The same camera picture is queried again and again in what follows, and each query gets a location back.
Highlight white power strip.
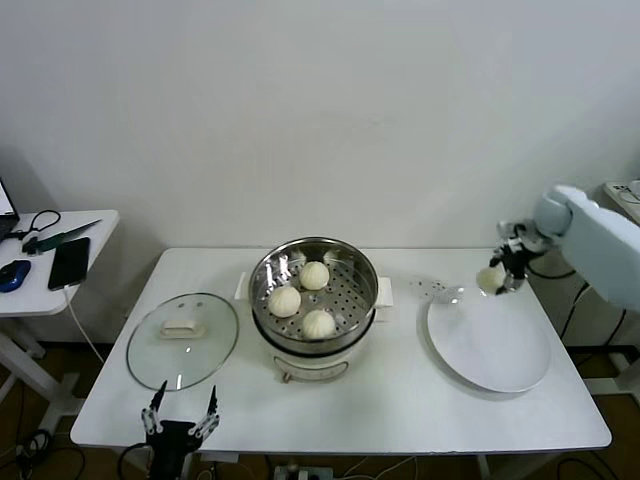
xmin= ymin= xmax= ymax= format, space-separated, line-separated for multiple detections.
xmin=610 ymin=182 xmax=640 ymax=206

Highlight dark green flat tool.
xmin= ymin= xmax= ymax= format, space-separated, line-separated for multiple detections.
xmin=21 ymin=218 xmax=103 ymax=254

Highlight black smartphone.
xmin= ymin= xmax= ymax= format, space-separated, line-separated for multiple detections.
xmin=47 ymin=236 xmax=92 ymax=291

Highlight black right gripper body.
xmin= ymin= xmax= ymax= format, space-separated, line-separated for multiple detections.
xmin=503 ymin=248 xmax=531 ymax=282

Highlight round glass pot lid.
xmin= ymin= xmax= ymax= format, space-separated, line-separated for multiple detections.
xmin=125 ymin=292 xmax=240 ymax=392

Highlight white steamed baozi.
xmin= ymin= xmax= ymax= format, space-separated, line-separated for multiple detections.
xmin=302 ymin=309 xmax=336 ymax=340
xmin=299 ymin=260 xmax=330 ymax=291
xmin=476 ymin=267 xmax=505 ymax=296
xmin=268 ymin=285 xmax=303 ymax=319

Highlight laptop screen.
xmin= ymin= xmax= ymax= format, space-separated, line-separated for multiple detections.
xmin=0 ymin=174 xmax=21 ymax=241

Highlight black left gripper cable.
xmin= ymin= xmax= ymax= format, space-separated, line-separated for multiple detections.
xmin=118 ymin=442 xmax=151 ymax=480

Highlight white charging cable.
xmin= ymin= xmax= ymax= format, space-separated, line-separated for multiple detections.
xmin=63 ymin=285 xmax=106 ymax=364

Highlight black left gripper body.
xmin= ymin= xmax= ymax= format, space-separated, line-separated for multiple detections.
xmin=144 ymin=419 xmax=202 ymax=480

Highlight black looped cord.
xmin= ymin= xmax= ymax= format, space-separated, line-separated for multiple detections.
xmin=5 ymin=208 xmax=62 ymax=241

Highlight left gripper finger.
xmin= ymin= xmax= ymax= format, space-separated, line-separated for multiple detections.
xmin=192 ymin=384 xmax=221 ymax=441
xmin=139 ymin=379 xmax=169 ymax=435

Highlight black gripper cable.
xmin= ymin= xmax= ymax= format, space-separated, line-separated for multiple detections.
xmin=527 ymin=249 xmax=576 ymax=280
xmin=118 ymin=442 xmax=151 ymax=480

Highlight round white plate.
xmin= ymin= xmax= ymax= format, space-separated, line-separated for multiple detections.
xmin=417 ymin=285 xmax=553 ymax=394

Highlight black floor cables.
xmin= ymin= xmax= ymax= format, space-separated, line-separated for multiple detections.
xmin=0 ymin=427 xmax=89 ymax=480

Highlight black power adapter cable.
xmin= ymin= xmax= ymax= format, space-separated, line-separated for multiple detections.
xmin=559 ymin=279 xmax=629 ymax=351

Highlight white floor cable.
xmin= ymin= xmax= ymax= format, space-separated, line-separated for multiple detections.
xmin=344 ymin=455 xmax=419 ymax=479

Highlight small white side table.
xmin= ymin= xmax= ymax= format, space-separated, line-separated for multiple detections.
xmin=0 ymin=208 xmax=121 ymax=439

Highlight perforated steel steamer basket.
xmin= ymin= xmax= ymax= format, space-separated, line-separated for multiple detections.
xmin=234 ymin=237 xmax=396 ymax=351

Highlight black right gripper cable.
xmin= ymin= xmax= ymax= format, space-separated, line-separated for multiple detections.
xmin=527 ymin=249 xmax=576 ymax=280

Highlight blue computer mouse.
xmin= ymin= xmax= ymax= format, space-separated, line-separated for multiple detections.
xmin=0 ymin=258 xmax=32 ymax=293

